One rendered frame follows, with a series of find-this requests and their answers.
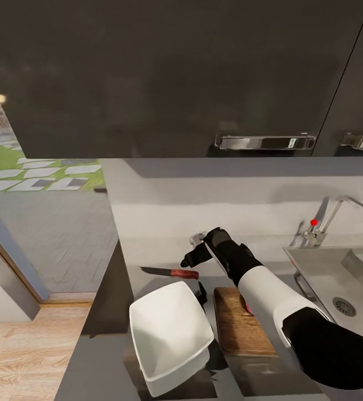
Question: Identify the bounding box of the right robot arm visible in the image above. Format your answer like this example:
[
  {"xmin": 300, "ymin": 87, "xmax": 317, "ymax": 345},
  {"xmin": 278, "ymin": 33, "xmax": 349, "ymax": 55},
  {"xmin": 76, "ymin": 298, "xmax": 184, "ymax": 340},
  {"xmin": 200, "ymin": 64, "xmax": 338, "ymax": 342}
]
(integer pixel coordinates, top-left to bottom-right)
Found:
[{"xmin": 180, "ymin": 227, "xmax": 363, "ymax": 401}]

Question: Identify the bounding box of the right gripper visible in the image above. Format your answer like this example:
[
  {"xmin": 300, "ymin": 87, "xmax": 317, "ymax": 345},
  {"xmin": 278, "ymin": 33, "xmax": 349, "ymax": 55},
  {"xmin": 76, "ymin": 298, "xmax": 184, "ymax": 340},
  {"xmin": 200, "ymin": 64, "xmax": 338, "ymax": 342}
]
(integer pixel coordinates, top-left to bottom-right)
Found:
[{"xmin": 180, "ymin": 245, "xmax": 209, "ymax": 268}]

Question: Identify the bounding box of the parer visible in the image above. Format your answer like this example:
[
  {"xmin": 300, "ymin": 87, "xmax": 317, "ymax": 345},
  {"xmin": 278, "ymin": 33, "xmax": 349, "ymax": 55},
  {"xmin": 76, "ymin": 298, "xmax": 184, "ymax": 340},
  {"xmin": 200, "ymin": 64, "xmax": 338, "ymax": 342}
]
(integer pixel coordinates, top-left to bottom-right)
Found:
[{"xmin": 141, "ymin": 267, "xmax": 199, "ymax": 278}]

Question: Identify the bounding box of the cutting board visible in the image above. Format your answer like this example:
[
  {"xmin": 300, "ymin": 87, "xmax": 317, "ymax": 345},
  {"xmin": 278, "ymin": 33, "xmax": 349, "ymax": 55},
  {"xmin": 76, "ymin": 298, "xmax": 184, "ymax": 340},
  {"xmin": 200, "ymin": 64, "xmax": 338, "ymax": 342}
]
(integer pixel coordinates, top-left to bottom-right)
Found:
[{"xmin": 214, "ymin": 287, "xmax": 277, "ymax": 355}]

